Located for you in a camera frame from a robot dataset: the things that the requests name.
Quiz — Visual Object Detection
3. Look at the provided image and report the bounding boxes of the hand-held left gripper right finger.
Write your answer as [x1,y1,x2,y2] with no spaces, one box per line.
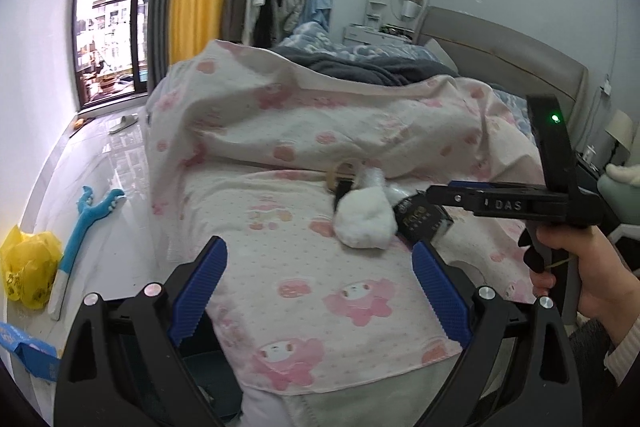
[411,241,583,427]

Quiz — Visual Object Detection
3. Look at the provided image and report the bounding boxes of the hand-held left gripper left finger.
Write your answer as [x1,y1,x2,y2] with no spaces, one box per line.
[55,236,236,427]

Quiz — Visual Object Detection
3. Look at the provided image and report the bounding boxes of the white tissue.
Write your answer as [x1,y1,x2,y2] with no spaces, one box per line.
[333,186,399,251]

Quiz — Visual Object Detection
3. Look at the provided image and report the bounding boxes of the person's right forearm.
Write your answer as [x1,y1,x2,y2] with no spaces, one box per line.
[601,309,640,385]

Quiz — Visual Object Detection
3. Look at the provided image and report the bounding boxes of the person's right hand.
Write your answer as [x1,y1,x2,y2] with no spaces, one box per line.
[531,227,640,333]

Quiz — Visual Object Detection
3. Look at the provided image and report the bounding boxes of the beige table lamp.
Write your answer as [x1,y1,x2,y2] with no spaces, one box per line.
[602,109,637,154]

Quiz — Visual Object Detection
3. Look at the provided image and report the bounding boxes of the white plush toy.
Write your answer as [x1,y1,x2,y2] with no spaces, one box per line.
[604,162,640,186]

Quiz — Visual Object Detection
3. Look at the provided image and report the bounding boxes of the brown tape roll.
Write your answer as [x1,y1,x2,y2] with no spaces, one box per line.
[325,159,364,194]

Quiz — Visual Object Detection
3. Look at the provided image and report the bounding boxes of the grey upholstered bed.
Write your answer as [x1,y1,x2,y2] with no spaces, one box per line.
[144,6,591,427]

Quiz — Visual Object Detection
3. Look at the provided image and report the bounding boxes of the blue dinosaur grabber toy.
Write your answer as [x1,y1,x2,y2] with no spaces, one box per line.
[47,185,126,321]

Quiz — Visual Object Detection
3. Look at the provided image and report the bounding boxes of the blue patterned quilt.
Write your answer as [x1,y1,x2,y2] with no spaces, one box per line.
[276,21,537,144]

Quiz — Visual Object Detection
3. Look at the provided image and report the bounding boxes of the pink printed blanket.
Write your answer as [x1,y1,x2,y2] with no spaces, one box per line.
[144,38,551,396]

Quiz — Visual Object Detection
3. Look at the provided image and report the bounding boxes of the yellow plastic bag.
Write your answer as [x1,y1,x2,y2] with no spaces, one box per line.
[0,223,64,311]

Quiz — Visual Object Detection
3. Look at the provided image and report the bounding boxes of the person's grey fuzzy clothing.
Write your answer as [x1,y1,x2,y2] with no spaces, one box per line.
[569,319,622,427]

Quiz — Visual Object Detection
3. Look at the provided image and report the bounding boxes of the blue snack bag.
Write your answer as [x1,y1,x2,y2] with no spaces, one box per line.
[0,320,62,384]

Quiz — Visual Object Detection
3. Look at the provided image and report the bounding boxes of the white dresser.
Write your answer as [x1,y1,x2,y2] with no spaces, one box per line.
[343,0,427,48]

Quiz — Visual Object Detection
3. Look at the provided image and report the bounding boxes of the white slipper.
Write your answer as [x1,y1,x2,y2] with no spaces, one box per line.
[108,114,139,136]

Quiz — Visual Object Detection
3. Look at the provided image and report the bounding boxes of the black framed balcony door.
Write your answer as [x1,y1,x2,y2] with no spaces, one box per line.
[72,0,164,116]

